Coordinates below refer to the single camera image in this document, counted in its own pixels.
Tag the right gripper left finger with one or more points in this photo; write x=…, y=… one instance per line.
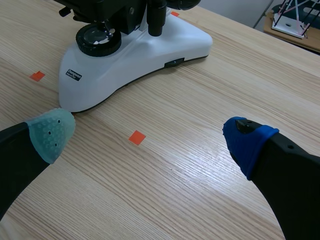
x=22, y=155

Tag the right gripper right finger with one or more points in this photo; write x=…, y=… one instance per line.
x=282, y=170

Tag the white and black microscope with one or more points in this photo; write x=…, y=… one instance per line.
x=130, y=55

